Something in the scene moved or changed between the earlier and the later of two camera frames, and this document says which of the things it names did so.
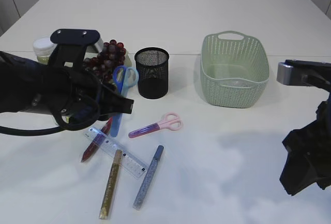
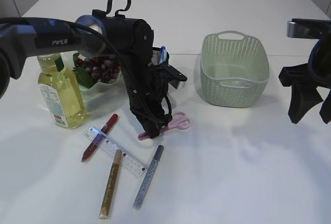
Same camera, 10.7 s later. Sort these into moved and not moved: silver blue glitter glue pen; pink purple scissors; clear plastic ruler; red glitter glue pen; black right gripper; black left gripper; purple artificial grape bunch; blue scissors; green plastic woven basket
Moved: blue scissors; pink purple scissors; black left gripper; black right gripper
Not moved: purple artificial grape bunch; silver blue glitter glue pen; red glitter glue pen; clear plastic ruler; green plastic woven basket
